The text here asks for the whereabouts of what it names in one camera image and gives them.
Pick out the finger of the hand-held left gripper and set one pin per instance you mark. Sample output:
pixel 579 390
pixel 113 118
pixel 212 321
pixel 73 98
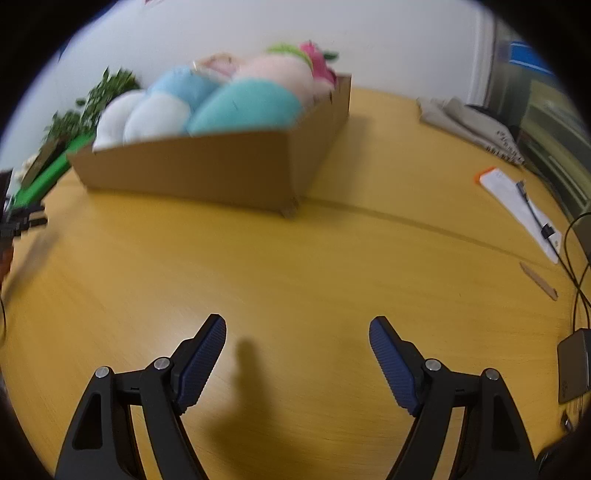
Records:
pixel 27 211
pixel 25 226

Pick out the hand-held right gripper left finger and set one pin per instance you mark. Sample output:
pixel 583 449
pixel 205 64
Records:
pixel 203 364

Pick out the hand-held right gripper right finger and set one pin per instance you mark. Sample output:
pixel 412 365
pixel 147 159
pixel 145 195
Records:
pixel 392 364

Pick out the brown cardboard box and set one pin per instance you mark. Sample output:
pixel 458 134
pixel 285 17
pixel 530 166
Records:
pixel 184 170

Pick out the blue plush toy white belly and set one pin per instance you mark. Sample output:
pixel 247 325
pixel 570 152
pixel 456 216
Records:
pixel 184 87

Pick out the pink pig plush teal pants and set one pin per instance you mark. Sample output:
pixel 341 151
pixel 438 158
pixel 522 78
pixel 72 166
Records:
pixel 244 106

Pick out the green board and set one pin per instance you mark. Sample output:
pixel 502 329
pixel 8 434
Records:
pixel 44 182

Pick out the brown cardboard piece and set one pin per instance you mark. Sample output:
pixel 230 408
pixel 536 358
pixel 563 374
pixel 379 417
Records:
pixel 42 159

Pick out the small green potted plant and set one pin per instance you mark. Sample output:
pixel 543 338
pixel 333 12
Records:
pixel 64 127

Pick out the large green potted plant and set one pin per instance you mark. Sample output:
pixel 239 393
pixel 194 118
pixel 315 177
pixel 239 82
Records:
pixel 111 92

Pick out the wooden stick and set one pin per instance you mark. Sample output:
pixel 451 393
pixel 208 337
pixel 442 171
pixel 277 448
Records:
pixel 538 280

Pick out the grey power adapter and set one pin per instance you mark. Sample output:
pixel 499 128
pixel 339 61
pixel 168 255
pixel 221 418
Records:
pixel 575 369

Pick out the white paper orange corner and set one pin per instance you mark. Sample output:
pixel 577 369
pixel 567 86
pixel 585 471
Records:
pixel 505 191

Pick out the spiral notebook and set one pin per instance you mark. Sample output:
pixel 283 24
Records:
pixel 508 145

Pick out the magenta plush bear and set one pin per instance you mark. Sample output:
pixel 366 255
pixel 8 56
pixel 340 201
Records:
pixel 318 62

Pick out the blue door sign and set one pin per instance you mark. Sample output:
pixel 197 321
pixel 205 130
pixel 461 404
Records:
pixel 528 55

